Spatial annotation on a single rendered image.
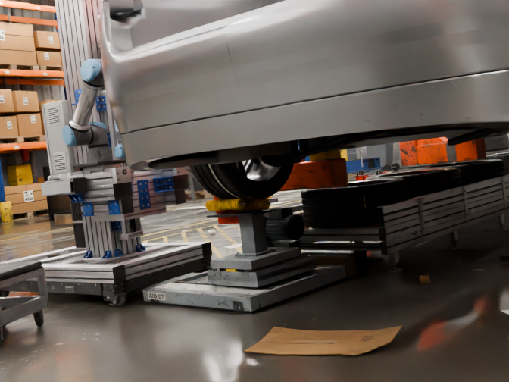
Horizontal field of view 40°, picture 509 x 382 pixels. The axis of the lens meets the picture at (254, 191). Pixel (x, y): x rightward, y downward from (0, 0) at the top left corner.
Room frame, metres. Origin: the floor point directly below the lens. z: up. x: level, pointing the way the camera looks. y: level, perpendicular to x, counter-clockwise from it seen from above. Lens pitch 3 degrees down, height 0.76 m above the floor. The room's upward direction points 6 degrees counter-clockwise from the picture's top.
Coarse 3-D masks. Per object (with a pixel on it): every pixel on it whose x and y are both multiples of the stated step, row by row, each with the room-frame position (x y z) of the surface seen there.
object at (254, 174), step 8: (256, 160) 3.91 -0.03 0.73; (240, 168) 3.81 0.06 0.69; (256, 168) 3.89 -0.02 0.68; (264, 168) 3.85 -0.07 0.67; (272, 168) 3.80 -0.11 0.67; (280, 168) 3.76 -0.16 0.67; (248, 176) 3.87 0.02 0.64; (256, 176) 3.82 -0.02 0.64; (264, 176) 3.77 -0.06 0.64; (272, 176) 3.72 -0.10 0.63
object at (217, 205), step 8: (208, 200) 3.76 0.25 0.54; (216, 200) 3.71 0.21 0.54; (224, 200) 3.66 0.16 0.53; (232, 200) 3.62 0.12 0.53; (240, 200) 3.60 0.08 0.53; (208, 208) 3.74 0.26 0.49; (216, 208) 3.70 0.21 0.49; (224, 208) 3.66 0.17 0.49; (232, 208) 3.63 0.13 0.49; (240, 208) 3.60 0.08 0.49
